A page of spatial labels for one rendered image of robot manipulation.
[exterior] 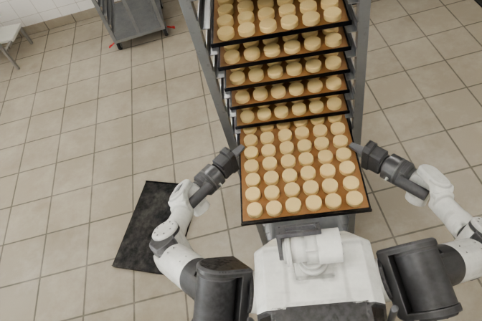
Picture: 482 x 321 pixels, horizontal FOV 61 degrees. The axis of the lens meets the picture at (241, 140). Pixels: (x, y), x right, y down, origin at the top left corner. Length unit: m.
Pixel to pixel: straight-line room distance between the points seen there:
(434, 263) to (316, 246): 0.25
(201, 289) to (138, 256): 1.72
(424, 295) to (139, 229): 2.05
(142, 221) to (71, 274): 0.52
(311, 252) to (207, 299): 0.25
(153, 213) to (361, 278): 1.98
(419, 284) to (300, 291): 0.23
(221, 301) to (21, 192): 2.61
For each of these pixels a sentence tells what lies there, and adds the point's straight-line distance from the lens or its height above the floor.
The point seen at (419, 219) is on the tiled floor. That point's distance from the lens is 2.54.
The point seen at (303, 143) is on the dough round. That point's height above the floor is 1.09.
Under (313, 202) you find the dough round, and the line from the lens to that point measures 1.29.
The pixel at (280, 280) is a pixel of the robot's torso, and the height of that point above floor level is 1.37.
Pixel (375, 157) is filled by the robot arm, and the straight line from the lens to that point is 1.36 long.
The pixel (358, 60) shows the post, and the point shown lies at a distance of 1.26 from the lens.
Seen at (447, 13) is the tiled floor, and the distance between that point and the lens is 3.84.
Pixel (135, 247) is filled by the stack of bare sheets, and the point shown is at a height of 0.02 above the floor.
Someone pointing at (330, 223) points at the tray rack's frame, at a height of 0.15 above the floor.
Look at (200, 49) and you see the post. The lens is 1.18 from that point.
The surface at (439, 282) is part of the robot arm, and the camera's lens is 0.93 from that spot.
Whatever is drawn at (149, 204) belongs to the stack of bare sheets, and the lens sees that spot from 2.77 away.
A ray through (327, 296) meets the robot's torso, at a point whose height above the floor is 1.37.
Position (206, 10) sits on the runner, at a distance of 1.20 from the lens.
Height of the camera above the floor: 2.22
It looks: 50 degrees down
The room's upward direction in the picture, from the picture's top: 17 degrees counter-clockwise
